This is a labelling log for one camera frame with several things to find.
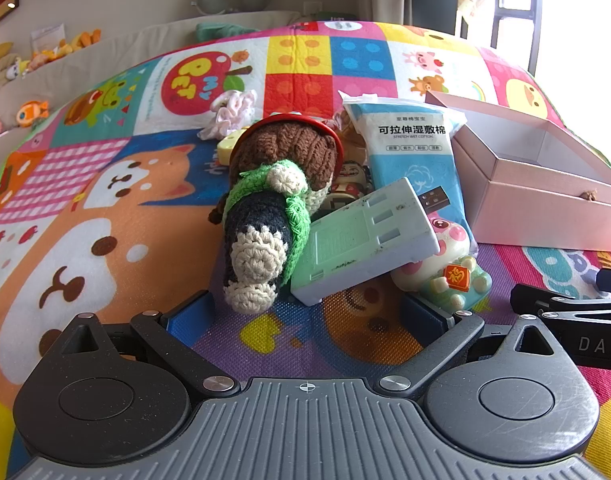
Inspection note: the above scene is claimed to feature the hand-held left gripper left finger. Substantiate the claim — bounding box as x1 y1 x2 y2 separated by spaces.
50 291 241 399

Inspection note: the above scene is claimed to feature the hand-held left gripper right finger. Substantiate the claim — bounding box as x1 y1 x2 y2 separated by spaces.
375 292 562 401

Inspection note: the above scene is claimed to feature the pink green pig toy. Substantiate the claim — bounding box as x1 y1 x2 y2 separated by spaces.
390 212 493 313

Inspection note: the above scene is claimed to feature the pale green charger box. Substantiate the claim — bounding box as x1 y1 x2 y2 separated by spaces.
289 177 451 307

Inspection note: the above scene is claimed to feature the pink cardboard box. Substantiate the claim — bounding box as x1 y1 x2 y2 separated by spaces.
425 91 611 252

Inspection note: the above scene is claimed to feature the small red white figurine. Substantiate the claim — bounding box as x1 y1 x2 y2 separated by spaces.
330 160 373 211

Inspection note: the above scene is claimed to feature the blue cotton pad packet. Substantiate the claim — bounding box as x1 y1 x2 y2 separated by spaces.
338 91 469 231

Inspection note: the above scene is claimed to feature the tan bread toy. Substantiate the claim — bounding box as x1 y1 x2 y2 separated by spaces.
334 110 370 162

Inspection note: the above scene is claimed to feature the brown green crochet doll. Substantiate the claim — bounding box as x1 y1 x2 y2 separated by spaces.
208 112 346 313

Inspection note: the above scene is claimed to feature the colourful printed play mat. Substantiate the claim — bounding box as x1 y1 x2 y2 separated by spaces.
0 20 611 480

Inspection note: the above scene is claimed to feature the yellow squishy toy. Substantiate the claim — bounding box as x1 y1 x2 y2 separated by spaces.
216 130 246 166

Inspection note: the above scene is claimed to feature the white pink scrunchie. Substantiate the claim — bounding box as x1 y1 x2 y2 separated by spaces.
198 89 258 140

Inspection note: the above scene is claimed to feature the orange fish plush toy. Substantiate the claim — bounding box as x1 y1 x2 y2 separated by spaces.
15 100 51 129

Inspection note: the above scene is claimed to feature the teal cloth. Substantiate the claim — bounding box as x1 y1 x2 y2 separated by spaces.
194 22 260 44

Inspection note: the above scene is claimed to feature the orange yellow plush toy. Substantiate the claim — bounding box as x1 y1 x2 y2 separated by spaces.
31 30 104 70

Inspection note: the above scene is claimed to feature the window frame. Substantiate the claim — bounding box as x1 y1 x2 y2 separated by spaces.
458 0 611 77

